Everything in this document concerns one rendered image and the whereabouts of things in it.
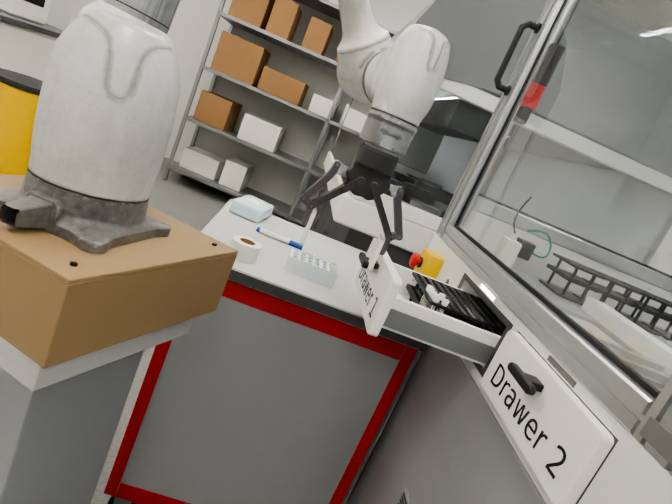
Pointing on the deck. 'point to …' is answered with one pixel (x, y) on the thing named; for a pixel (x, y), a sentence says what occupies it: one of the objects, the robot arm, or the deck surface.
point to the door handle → (512, 54)
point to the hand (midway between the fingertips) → (337, 251)
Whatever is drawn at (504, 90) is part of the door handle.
